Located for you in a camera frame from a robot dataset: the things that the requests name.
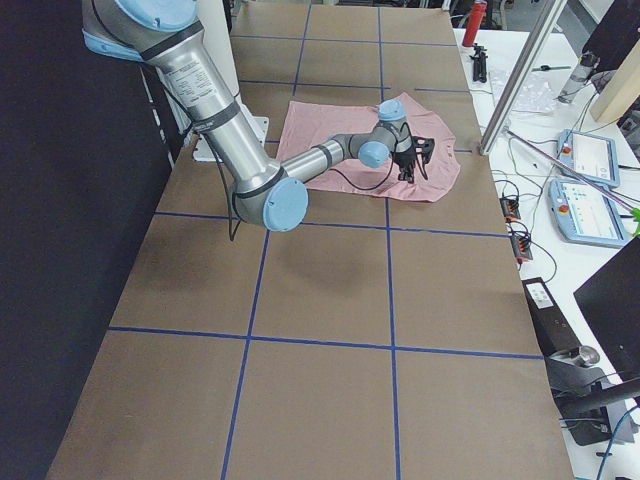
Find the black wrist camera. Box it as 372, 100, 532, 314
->
412, 136, 435, 166

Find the pink Snoopy t-shirt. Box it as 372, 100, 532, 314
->
276, 93, 460, 202

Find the brown table mat blue grid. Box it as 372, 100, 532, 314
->
48, 2, 573, 479

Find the orange black connector block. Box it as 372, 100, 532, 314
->
499, 197, 521, 223

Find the black box with label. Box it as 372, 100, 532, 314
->
522, 277, 581, 357

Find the black folded tripod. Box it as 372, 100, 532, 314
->
470, 43, 487, 83

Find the lower teach pendant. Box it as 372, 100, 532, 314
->
547, 178, 630, 248

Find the aluminium frame post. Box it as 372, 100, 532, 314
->
479, 0, 567, 155

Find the red bottle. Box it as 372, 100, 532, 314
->
462, 0, 487, 48

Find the clear plastic bag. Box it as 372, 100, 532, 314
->
488, 69, 557, 114

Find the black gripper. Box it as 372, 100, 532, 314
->
394, 136, 417, 183

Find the black monitor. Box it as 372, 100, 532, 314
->
574, 238, 640, 380

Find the clear water bottle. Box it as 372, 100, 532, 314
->
557, 51, 600, 104

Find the teach pendant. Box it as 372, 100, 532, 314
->
547, 178, 630, 248
557, 129, 620, 187

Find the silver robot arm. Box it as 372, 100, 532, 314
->
82, 1, 429, 232

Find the metal reacher stick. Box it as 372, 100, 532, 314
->
504, 129, 639, 223

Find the upper teach pendant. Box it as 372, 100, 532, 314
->
557, 129, 620, 187

